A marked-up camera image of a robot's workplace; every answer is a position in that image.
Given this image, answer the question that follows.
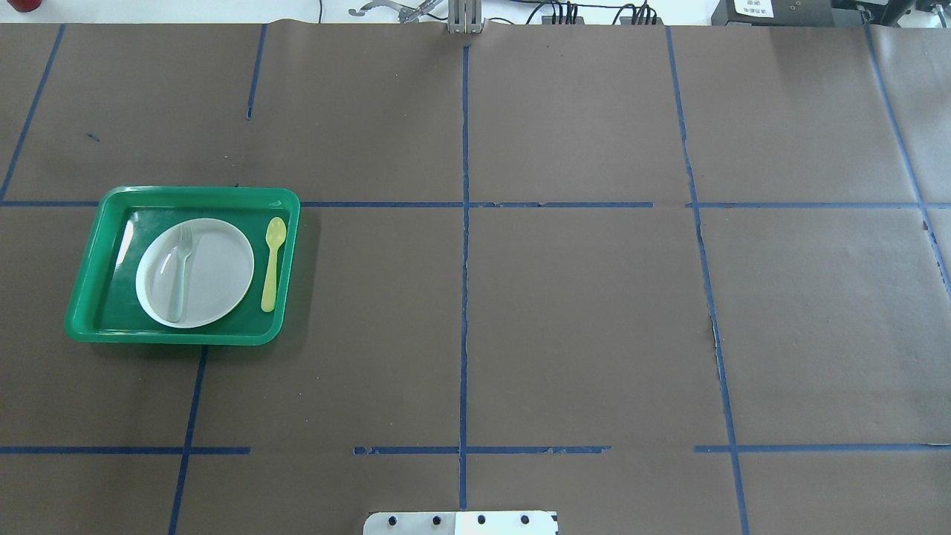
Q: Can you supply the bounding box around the translucent white plastic fork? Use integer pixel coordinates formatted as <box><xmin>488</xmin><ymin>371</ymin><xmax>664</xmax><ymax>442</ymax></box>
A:
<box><xmin>169</xmin><ymin>222</ymin><xmax>194</xmax><ymax>324</ymax></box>

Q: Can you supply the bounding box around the green plastic tray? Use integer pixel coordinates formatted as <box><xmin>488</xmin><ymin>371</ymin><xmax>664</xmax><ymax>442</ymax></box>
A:
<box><xmin>64</xmin><ymin>186</ymin><xmax>300</xmax><ymax>346</ymax></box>

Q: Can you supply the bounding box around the yellow plastic spoon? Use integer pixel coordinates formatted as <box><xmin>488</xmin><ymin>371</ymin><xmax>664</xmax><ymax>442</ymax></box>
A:
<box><xmin>259</xmin><ymin>217</ymin><xmax>288</xmax><ymax>313</ymax></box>

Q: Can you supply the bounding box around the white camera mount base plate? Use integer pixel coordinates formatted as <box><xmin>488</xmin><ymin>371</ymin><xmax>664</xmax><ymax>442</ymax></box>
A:
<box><xmin>363</xmin><ymin>510</ymin><xmax>559</xmax><ymax>534</ymax></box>

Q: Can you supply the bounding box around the white round plate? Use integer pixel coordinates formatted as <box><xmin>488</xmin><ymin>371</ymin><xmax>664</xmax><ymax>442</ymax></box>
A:
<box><xmin>134</xmin><ymin>218</ymin><xmax>255</xmax><ymax>329</ymax></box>

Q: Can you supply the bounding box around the grey aluminium frame post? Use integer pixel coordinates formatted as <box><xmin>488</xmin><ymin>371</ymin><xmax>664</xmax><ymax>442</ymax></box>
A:
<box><xmin>447</xmin><ymin>0</ymin><xmax>485</xmax><ymax>34</ymax></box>

